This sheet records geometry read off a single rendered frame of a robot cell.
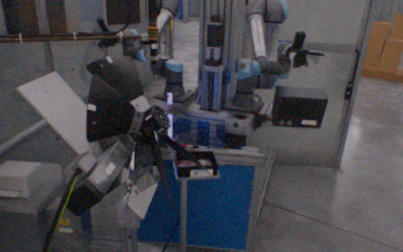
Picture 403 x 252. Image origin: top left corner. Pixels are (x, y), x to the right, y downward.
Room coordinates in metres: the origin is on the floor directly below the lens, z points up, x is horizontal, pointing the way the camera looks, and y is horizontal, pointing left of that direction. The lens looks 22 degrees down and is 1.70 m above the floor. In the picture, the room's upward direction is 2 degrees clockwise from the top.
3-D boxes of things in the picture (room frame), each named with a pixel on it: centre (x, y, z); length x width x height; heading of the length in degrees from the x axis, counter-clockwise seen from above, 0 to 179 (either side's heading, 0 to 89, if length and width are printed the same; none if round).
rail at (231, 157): (1.68, 0.10, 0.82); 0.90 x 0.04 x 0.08; 86
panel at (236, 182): (1.68, 0.10, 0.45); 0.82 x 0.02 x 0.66; 86
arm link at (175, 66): (2.14, 0.23, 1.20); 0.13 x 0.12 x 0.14; 46
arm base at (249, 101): (1.98, -0.25, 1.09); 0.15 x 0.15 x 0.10
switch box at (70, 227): (1.12, 0.58, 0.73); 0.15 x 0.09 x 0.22; 86
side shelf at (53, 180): (1.25, 0.78, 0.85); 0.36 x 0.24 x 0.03; 176
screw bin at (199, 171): (1.51, 0.04, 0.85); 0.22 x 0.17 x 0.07; 101
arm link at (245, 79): (1.99, -0.25, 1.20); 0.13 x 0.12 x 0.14; 98
